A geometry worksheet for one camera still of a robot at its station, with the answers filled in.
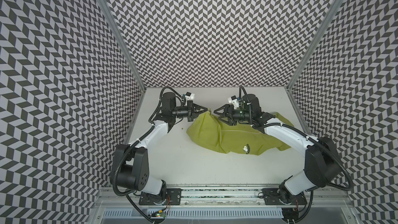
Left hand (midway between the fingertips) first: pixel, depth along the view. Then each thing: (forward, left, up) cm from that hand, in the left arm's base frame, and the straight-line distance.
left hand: (204, 110), depth 73 cm
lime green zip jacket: (-4, -2, -13) cm, 14 cm away
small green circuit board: (-39, +19, -23) cm, 49 cm away
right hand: (+1, -6, -5) cm, 8 cm away
